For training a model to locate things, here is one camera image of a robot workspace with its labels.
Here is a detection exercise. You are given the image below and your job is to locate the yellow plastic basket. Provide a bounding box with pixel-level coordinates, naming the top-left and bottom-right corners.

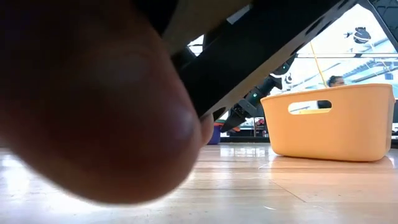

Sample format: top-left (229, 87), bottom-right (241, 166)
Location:
top-left (260, 83), bottom-right (396, 162)

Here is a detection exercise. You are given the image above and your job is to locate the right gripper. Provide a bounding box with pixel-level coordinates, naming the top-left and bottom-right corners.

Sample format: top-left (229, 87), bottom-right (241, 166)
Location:
top-left (220, 90), bottom-right (265, 133)

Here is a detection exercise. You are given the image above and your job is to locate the orange measuring cup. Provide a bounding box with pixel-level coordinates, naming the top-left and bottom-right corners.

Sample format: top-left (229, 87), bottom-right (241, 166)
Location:
top-left (0, 0), bottom-right (215, 205)

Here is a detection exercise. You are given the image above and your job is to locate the yellow hanging cable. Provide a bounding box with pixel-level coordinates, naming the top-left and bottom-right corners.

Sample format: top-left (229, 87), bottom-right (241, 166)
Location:
top-left (309, 42), bottom-right (328, 88)

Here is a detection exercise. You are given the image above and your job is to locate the person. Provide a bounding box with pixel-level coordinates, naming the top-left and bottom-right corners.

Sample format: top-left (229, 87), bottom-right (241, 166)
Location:
top-left (326, 75), bottom-right (346, 88)

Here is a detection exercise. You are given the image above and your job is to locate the dark blue measuring cup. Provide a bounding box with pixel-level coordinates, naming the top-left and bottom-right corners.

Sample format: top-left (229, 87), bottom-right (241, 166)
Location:
top-left (207, 123), bottom-right (223, 146)

